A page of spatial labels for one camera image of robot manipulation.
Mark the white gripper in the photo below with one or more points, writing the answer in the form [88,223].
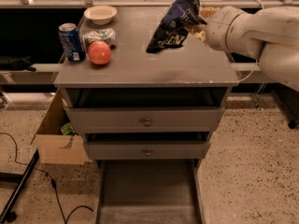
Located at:
[217,28]

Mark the blue chip bag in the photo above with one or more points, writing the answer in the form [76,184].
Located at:
[171,32]

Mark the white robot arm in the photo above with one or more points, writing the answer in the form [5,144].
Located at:
[270,36]

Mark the grey drawer cabinet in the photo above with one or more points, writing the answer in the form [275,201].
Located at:
[192,66]

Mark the grey top drawer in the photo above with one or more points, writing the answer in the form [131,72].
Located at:
[151,110]

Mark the grey drawer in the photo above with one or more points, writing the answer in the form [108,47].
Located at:
[151,110]
[149,192]
[139,146]

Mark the grey middle drawer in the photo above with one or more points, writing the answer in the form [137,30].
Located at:
[139,146]

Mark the grey bottom drawer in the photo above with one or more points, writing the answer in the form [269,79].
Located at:
[149,192]

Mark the white bowl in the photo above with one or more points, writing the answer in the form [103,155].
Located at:
[100,15]

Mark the red apple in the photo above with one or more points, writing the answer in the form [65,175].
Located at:
[99,52]

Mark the blue soda can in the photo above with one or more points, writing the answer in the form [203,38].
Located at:
[71,42]

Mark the green packet in box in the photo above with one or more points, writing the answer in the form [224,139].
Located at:
[68,129]

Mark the cardboard box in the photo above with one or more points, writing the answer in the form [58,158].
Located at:
[54,146]

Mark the black metal floor bar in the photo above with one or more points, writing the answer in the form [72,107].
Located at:
[19,181]

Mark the black object on rail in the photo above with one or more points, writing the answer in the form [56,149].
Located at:
[8,63]

